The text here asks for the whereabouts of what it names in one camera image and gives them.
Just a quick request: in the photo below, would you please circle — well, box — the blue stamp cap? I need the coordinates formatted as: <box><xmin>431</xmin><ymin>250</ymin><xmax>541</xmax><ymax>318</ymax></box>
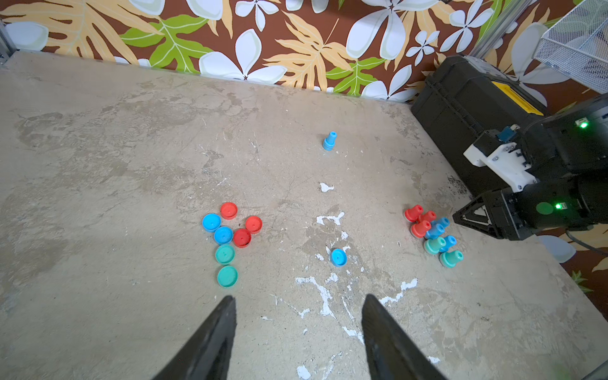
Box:
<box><xmin>330</xmin><ymin>249</ymin><xmax>348</xmax><ymax>268</ymax></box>

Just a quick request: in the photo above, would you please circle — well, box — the black toolbox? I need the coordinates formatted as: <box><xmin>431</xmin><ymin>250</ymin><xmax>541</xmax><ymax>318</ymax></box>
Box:
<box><xmin>412</xmin><ymin>55</ymin><xmax>549</xmax><ymax>196</ymax></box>

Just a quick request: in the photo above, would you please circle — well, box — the red stamp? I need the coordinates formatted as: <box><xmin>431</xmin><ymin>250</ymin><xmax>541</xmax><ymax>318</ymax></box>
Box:
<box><xmin>418</xmin><ymin>211</ymin><xmax>437</xmax><ymax>223</ymax></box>
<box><xmin>410</xmin><ymin>220</ymin><xmax>432</xmax><ymax>238</ymax></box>
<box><xmin>404</xmin><ymin>204</ymin><xmax>424</xmax><ymax>223</ymax></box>

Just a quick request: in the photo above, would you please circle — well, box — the white mesh basket right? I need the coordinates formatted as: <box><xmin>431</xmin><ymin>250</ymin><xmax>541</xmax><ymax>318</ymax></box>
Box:
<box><xmin>534</xmin><ymin>0</ymin><xmax>607</xmax><ymax>94</ymax></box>

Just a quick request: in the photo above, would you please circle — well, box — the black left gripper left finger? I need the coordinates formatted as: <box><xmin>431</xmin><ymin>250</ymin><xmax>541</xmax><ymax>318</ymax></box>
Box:
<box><xmin>154</xmin><ymin>295</ymin><xmax>237</xmax><ymax>380</ymax></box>

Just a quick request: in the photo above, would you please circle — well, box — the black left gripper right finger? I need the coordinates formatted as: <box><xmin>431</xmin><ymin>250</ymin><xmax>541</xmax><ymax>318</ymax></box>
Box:
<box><xmin>362</xmin><ymin>294</ymin><xmax>446</xmax><ymax>380</ymax></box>

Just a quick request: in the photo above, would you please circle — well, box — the red cap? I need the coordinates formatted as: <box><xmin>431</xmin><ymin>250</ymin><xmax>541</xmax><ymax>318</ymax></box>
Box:
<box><xmin>233</xmin><ymin>228</ymin><xmax>252</xmax><ymax>249</ymax></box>
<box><xmin>245</xmin><ymin>215</ymin><xmax>263</xmax><ymax>234</ymax></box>
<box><xmin>220</xmin><ymin>202</ymin><xmax>238</xmax><ymax>220</ymax></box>

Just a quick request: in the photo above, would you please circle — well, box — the green stamp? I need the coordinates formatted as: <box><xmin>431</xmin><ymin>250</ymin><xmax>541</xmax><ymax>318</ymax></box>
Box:
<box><xmin>424</xmin><ymin>237</ymin><xmax>446</xmax><ymax>255</ymax></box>
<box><xmin>440</xmin><ymin>250</ymin><xmax>464</xmax><ymax>269</ymax></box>

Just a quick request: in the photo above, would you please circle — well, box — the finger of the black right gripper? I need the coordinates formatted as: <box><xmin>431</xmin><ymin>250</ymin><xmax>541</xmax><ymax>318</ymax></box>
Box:
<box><xmin>452</xmin><ymin>192</ymin><xmax>504</xmax><ymax>234</ymax></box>

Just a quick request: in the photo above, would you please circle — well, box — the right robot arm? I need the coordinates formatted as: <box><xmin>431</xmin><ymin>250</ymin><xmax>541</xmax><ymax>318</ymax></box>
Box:
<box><xmin>453</xmin><ymin>94</ymin><xmax>607</xmax><ymax>241</ymax></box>

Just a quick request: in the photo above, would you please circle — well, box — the green cap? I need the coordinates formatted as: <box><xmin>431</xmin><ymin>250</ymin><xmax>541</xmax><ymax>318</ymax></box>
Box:
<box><xmin>215</xmin><ymin>244</ymin><xmax>235</xmax><ymax>265</ymax></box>
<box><xmin>217</xmin><ymin>265</ymin><xmax>239</xmax><ymax>288</ymax></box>

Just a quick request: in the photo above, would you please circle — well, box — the blue stamp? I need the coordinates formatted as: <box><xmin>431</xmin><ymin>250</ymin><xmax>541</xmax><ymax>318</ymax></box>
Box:
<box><xmin>432</xmin><ymin>217</ymin><xmax>451</xmax><ymax>229</ymax></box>
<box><xmin>440</xmin><ymin>235</ymin><xmax>458</xmax><ymax>253</ymax></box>
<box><xmin>425</xmin><ymin>223</ymin><xmax>445</xmax><ymax>240</ymax></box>
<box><xmin>322</xmin><ymin>131</ymin><xmax>337</xmax><ymax>151</ymax></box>

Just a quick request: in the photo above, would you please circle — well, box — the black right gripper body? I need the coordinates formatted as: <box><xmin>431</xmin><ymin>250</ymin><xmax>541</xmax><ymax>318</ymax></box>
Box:
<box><xmin>493</xmin><ymin>170</ymin><xmax>607</xmax><ymax>241</ymax></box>

